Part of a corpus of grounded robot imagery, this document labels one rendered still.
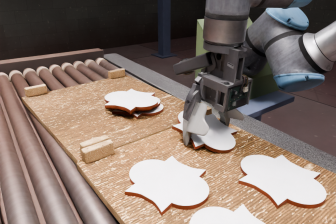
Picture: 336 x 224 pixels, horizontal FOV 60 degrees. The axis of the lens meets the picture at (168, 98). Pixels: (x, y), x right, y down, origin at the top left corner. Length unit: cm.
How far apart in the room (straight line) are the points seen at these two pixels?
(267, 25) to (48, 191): 69
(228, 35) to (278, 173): 25
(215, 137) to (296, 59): 33
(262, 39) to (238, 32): 40
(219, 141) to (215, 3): 27
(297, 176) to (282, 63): 37
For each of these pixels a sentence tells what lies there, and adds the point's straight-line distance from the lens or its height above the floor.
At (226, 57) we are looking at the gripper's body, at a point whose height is 113.
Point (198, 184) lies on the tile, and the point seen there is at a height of 94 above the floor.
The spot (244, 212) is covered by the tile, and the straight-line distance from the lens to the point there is 46.
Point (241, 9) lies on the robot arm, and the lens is 51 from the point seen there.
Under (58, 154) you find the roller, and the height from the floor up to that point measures 92.
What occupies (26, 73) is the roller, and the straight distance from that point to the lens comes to 126.
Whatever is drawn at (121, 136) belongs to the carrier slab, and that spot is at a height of 94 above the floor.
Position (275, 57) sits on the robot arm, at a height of 105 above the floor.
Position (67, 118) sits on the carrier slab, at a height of 94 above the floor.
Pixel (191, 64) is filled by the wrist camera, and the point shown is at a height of 110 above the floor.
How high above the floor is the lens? 125
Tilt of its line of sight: 22 degrees down
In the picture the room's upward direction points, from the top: straight up
